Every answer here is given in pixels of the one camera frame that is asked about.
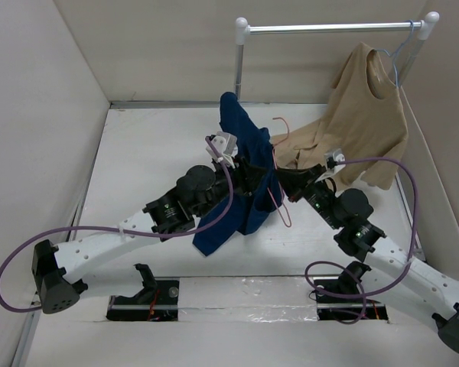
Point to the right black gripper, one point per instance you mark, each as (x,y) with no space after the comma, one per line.
(294,181)

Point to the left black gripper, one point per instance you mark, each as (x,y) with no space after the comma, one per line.
(245,177)

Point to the blue t shirt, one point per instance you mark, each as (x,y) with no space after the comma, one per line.
(247,213)

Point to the pink wire hanger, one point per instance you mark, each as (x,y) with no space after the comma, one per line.
(282,209)

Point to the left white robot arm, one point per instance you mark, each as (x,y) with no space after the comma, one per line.
(68,272)

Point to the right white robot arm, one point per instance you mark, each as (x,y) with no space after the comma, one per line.
(380,270)

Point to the beige t shirt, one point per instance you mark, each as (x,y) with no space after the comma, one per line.
(364,118)

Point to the white metal clothes rack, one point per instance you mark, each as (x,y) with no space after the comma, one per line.
(422,29)

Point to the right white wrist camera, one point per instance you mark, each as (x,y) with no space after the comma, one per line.
(333,163)

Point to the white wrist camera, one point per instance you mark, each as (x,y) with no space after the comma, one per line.
(224,147)
(333,163)

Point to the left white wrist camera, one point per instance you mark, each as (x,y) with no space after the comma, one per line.
(224,147)

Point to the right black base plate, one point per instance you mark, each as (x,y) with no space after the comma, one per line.
(346,311)

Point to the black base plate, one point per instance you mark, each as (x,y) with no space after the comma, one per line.
(158,305)
(346,311)

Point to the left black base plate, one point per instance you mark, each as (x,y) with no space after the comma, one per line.
(158,305)

